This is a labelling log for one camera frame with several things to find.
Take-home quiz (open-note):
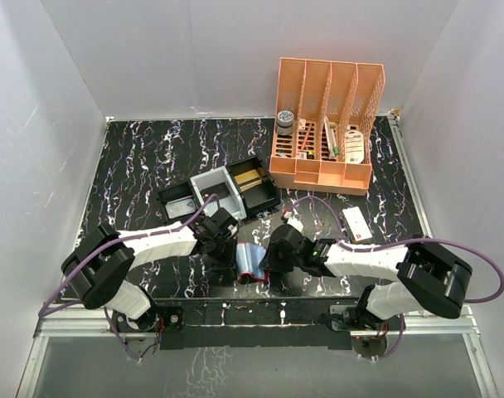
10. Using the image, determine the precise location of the red leather card holder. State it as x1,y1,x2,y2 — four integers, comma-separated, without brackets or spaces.
235,243,269,284

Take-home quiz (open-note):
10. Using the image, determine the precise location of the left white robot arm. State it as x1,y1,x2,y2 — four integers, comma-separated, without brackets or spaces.
61,207,239,331

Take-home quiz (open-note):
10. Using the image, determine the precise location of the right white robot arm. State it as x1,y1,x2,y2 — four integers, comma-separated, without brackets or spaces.
259,222,473,322

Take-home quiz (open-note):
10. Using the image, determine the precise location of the black card in grey tray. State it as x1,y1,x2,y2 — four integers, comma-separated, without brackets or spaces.
201,182,230,200

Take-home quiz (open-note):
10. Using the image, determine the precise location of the grey plastic tray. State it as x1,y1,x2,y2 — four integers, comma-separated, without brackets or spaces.
190,167,246,221

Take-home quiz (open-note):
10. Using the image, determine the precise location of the black open tray box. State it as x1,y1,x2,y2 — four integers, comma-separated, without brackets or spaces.
227,156,281,218

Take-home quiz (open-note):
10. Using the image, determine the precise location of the white small box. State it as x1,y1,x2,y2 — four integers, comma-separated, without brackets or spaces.
342,206,373,244

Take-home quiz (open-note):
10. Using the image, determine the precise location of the orange plastic file organizer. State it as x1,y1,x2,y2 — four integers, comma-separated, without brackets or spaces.
269,58,385,196

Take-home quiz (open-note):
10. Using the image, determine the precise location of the small round jar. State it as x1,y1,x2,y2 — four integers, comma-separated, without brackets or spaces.
275,110,294,136

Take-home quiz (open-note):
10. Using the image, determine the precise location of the white label packet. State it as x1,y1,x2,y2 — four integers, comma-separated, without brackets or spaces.
344,129,365,164

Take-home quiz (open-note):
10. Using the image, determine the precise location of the black front mounting rail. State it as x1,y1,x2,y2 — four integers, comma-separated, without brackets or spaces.
156,297,356,350

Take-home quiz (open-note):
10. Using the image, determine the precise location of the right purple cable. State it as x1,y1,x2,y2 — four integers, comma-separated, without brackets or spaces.
281,195,504,362

